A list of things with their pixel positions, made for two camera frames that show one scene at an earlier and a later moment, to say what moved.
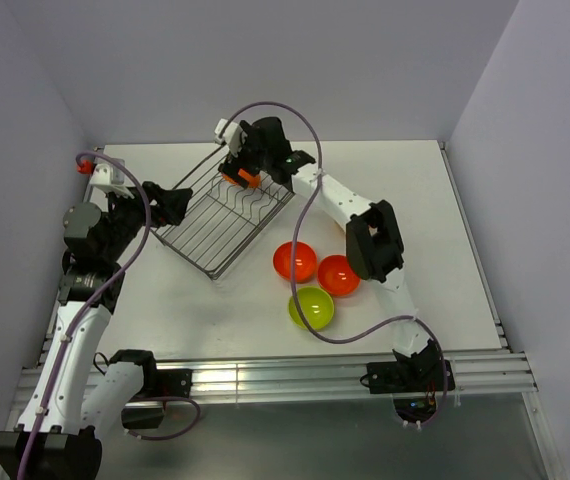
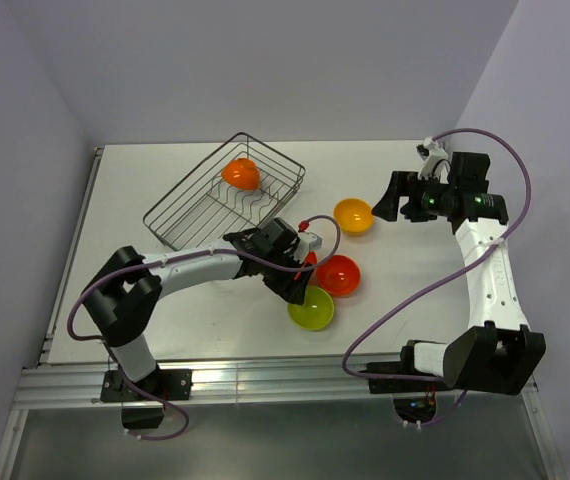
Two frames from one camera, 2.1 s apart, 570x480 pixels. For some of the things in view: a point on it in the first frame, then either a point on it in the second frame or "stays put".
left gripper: (170, 203) -> (296, 296)
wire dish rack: (221, 218) stays put
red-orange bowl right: (337, 277) stays put
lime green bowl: (316, 307) stays put
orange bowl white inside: (254, 179) stays put
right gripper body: (249, 158) -> (427, 199)
